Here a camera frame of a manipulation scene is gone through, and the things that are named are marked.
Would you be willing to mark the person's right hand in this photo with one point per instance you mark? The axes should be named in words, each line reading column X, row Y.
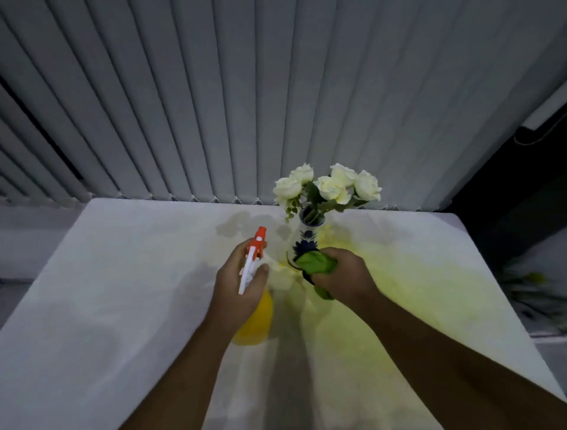
column 350, row 283

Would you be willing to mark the person's right forearm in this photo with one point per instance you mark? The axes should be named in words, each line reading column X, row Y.
column 452, row 372

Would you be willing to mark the person's left forearm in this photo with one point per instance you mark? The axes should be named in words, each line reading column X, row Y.
column 186, row 381

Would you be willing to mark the green cleaning cloth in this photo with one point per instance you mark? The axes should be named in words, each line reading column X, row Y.
column 315, row 263

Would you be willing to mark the grey vertical blinds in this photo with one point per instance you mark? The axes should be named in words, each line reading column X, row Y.
column 248, row 88

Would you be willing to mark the person's left hand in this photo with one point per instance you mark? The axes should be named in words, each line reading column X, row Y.
column 228, row 301

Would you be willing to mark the green flower stems and leaves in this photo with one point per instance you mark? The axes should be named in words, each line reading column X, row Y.
column 315, row 199

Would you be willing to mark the white artificial rose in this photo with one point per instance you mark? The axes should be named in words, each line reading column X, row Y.
column 288, row 188
column 331, row 189
column 343, row 174
column 303, row 172
column 367, row 186

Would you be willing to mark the person's right fingers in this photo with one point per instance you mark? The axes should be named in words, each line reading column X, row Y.
column 342, row 256

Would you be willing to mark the blue and white ceramic vase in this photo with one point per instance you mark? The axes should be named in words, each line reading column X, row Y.
column 308, row 234

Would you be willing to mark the person's left thumb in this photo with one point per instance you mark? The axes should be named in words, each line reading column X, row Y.
column 260, row 279

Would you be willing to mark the yellow spray bottle orange trigger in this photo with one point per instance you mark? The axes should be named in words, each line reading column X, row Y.
column 259, row 323

